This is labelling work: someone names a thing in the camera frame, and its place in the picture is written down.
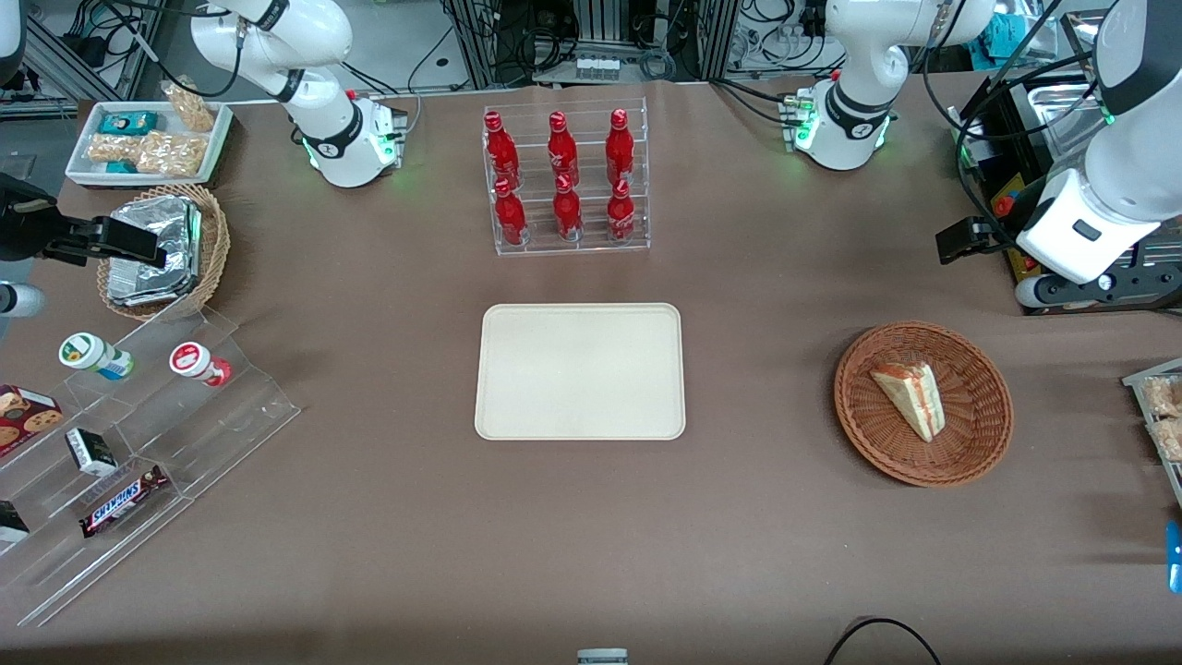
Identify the triangular sandwich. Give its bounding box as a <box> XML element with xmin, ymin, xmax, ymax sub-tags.
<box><xmin>870</xmin><ymin>362</ymin><xmax>947</xmax><ymax>442</ymax></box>

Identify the beige rectangular tray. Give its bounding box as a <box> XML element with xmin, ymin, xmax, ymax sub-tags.
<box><xmin>474</xmin><ymin>303</ymin><xmax>687</xmax><ymax>441</ymax></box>

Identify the white rectangular snack tray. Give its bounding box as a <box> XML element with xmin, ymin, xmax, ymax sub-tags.
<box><xmin>65</xmin><ymin>100</ymin><xmax>235</xmax><ymax>188</ymax></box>

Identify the brown round wicker basket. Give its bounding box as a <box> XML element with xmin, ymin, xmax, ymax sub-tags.
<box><xmin>834</xmin><ymin>320</ymin><xmax>1015</xmax><ymax>488</ymax></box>

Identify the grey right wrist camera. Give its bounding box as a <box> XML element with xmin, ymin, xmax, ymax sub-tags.
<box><xmin>0</xmin><ymin>282</ymin><xmax>45</xmax><ymax>320</ymax></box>

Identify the clear bag of nuts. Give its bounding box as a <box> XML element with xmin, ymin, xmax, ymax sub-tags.
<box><xmin>162</xmin><ymin>79</ymin><xmax>218</xmax><ymax>132</ymax></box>
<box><xmin>88</xmin><ymin>134</ymin><xmax>144</xmax><ymax>165</ymax></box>
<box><xmin>137</xmin><ymin>131</ymin><xmax>209</xmax><ymax>178</ymax></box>

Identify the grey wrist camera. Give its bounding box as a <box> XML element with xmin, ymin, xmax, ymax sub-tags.
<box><xmin>0</xmin><ymin>282</ymin><xmax>45</xmax><ymax>320</ymax></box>
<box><xmin>1014</xmin><ymin>275</ymin><xmax>1102</xmax><ymax>308</ymax></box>

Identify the metal tray with snacks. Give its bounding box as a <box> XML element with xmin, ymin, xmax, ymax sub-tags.
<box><xmin>1122</xmin><ymin>358</ymin><xmax>1182</xmax><ymax>509</ymax></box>

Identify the foil wrapped package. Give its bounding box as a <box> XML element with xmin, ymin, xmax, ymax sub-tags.
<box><xmin>106</xmin><ymin>259</ymin><xmax>199</xmax><ymax>308</ymax></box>
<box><xmin>109</xmin><ymin>196</ymin><xmax>202</xmax><ymax>278</ymax></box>

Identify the Snickers chocolate bar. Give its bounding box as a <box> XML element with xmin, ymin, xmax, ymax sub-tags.
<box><xmin>78</xmin><ymin>465</ymin><xmax>170</xmax><ymax>538</ymax></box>

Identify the clear acrylic bottle rack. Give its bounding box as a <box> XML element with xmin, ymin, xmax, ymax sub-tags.
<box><xmin>481</xmin><ymin>97</ymin><xmax>652</xmax><ymax>258</ymax></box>

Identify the red capped yogurt bottle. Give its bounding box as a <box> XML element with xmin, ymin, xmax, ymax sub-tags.
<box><xmin>169</xmin><ymin>341</ymin><xmax>233</xmax><ymax>387</ymax></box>

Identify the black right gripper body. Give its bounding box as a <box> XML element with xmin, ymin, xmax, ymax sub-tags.
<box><xmin>0</xmin><ymin>174</ymin><xmax>58</xmax><ymax>262</ymax></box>

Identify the tan wicker basket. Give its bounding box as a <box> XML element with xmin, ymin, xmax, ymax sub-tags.
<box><xmin>96</xmin><ymin>183</ymin><xmax>232</xmax><ymax>322</ymax></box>

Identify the clear acrylic stepped stand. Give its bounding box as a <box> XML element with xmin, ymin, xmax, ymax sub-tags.
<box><xmin>0</xmin><ymin>305</ymin><xmax>303</xmax><ymax>629</ymax></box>

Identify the red cola bottle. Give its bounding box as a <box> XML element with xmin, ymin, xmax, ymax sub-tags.
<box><xmin>484</xmin><ymin>111</ymin><xmax>521</xmax><ymax>186</ymax></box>
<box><xmin>605</xmin><ymin>108</ymin><xmax>636</xmax><ymax>186</ymax></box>
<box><xmin>607</xmin><ymin>178</ymin><xmax>637</xmax><ymax>243</ymax></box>
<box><xmin>493</xmin><ymin>177</ymin><xmax>529</xmax><ymax>247</ymax></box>
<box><xmin>552</xmin><ymin>174</ymin><xmax>585</xmax><ymax>243</ymax></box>
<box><xmin>547</xmin><ymin>111</ymin><xmax>581</xmax><ymax>186</ymax></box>

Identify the black cable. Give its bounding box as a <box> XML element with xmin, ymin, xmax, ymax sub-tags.
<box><xmin>825</xmin><ymin>616</ymin><xmax>943</xmax><ymax>665</ymax></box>

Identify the small black white box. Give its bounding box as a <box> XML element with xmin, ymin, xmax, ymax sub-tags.
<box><xmin>65</xmin><ymin>427</ymin><xmax>119</xmax><ymax>478</ymax></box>

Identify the red cookie box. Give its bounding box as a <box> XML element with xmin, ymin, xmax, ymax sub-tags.
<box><xmin>0</xmin><ymin>383</ymin><xmax>66</xmax><ymax>458</ymax></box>

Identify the green capped yogurt bottle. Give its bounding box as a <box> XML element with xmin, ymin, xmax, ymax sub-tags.
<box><xmin>58</xmin><ymin>332</ymin><xmax>135</xmax><ymax>381</ymax></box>

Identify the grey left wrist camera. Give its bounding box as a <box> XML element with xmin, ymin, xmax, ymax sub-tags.
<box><xmin>1014</xmin><ymin>275</ymin><xmax>1102</xmax><ymax>308</ymax></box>

